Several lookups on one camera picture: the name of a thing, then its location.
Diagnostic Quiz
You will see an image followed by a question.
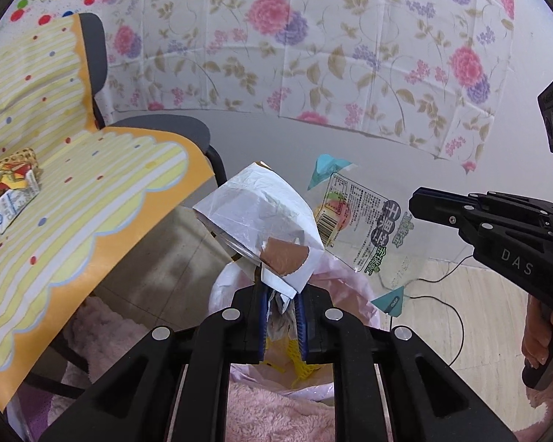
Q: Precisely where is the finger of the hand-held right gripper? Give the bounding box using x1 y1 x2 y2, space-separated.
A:
470 191 553 216
408 187 553 250

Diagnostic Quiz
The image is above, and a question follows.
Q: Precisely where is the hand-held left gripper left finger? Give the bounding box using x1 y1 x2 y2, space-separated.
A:
39 283 268 442

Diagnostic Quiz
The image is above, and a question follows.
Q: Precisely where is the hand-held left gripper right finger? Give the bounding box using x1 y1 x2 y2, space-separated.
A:
295 285 517 442

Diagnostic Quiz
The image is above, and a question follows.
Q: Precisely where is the pink trash bag bin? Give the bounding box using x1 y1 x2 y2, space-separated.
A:
209 258 383 406

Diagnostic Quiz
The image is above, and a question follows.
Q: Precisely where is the clear plastic food package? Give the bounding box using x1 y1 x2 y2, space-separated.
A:
306 153 425 318

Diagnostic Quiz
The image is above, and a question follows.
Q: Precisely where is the white paper bag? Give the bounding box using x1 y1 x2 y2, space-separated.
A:
192 160 326 339

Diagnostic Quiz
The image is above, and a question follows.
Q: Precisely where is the small white milk carton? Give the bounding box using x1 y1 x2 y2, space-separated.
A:
0 169 42 235

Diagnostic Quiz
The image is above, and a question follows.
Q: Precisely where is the yellow red snack packet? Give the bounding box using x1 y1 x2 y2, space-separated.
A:
0 147 40 194

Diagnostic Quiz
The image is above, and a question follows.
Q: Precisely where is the person's right forearm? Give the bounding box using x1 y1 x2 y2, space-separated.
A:
511 373 553 442

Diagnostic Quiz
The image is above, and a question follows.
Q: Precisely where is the person's right hand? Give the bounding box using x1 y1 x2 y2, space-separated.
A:
521 292 553 371

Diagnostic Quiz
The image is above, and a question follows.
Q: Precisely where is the yellow foam fruit net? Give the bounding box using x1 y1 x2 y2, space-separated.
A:
264 334 335 390

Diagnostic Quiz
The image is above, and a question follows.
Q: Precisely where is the person's left leg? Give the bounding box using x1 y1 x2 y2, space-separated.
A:
61 295 136 399

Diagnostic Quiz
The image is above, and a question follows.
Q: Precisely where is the floral plastic sheet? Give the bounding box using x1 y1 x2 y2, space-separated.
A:
92 0 524 176

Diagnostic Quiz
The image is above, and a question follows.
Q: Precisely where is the yellow striped dotted cloth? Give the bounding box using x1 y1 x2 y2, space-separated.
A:
0 14 215 413

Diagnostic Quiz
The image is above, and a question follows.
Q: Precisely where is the grey office chair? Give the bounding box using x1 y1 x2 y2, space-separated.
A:
23 11 229 401

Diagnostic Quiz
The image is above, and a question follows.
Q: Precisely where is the thin black cable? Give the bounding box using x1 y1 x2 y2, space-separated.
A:
387 244 480 366

